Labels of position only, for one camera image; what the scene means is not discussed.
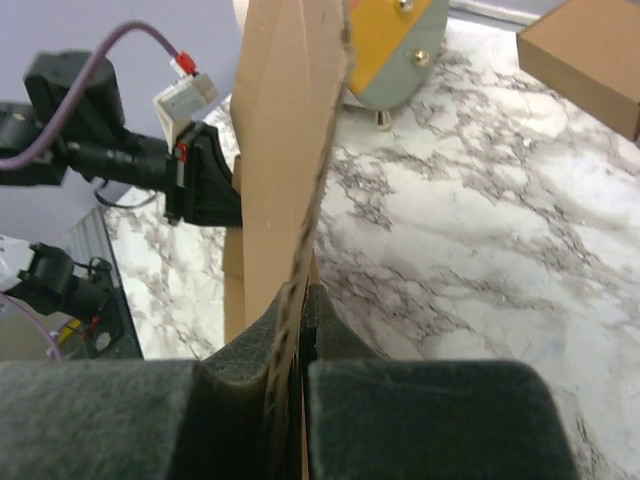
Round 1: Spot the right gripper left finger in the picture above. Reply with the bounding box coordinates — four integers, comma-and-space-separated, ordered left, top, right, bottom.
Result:
1, 286, 300, 479

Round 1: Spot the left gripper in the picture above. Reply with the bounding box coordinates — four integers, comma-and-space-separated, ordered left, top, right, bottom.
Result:
165, 122, 242, 227

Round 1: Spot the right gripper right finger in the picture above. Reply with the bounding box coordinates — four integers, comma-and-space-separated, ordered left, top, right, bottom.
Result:
301, 285, 578, 479

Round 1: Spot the brown cardboard box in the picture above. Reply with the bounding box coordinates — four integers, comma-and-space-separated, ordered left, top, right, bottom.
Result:
223, 1, 351, 479

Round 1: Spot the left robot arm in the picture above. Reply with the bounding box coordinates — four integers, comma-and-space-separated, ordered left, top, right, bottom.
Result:
1, 50, 242, 360

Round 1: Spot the folded cardboard box left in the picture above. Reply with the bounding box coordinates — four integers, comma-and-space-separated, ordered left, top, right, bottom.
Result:
517, 0, 639, 142

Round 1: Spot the cream cylindrical container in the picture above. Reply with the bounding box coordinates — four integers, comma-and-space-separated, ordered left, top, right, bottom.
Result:
232, 0, 451, 132

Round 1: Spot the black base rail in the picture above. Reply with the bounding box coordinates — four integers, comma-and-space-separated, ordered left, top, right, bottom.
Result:
57, 257, 143, 360

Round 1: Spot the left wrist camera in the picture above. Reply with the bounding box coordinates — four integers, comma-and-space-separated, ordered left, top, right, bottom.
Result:
153, 51, 218, 151

